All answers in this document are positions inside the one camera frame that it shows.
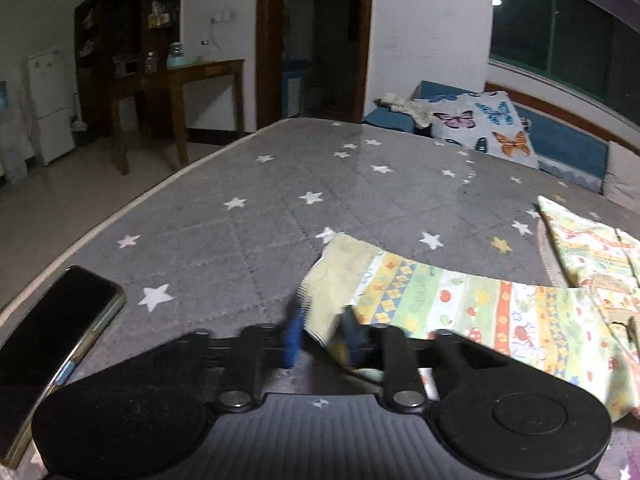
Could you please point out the dark wooden shelf cabinet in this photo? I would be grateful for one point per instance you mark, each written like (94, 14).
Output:
(105, 35)

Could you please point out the teal jar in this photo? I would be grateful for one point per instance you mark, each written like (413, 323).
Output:
(176, 56)

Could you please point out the wooden door frame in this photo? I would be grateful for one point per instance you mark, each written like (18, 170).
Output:
(265, 45)

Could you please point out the hanging pale clothes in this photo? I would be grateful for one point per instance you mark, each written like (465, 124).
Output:
(14, 135)

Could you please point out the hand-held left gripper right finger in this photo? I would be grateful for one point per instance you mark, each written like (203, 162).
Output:
(353, 344)

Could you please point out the crumpled white cloth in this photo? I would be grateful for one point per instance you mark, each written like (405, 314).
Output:
(402, 106)

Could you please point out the black smartphone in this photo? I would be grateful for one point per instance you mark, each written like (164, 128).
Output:
(45, 340)

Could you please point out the dark wooden table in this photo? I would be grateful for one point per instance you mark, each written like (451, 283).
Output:
(175, 72)

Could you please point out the white wall socket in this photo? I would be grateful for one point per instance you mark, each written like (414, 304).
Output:
(222, 16)

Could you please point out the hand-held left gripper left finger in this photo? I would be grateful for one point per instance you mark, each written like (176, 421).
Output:
(294, 342)

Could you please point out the white refrigerator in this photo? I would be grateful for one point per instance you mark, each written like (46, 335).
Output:
(50, 105)

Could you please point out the butterfly print pillow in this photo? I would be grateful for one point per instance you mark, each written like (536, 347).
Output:
(480, 125)

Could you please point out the grey pillow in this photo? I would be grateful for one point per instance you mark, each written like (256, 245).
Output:
(624, 175)

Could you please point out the colourful patterned cloth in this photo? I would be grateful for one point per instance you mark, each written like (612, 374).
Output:
(475, 310)

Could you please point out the blue sofa cushion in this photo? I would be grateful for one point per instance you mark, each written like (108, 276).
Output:
(570, 145)

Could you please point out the clear plastic bottle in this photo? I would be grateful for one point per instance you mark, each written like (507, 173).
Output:
(149, 62)

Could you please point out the blue cabinet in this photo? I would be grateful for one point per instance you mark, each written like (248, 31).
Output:
(295, 87)

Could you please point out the dark window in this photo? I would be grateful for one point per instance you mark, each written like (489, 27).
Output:
(560, 25)

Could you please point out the patterned cloth with lace trim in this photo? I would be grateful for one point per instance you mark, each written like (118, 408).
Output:
(590, 245)

